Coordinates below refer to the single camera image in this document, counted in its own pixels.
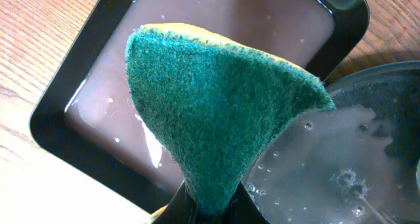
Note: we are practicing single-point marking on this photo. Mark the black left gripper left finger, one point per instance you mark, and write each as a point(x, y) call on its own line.
point(181, 209)

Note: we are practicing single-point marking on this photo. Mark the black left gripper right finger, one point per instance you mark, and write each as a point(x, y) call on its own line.
point(242, 210)

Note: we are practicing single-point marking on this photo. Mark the green yellow sponge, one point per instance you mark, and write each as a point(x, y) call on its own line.
point(213, 103)

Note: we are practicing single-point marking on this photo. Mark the round black tray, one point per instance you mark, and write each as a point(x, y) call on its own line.
point(355, 164)

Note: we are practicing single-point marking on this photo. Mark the dark rectangular water tray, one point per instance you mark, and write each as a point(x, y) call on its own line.
point(86, 116)

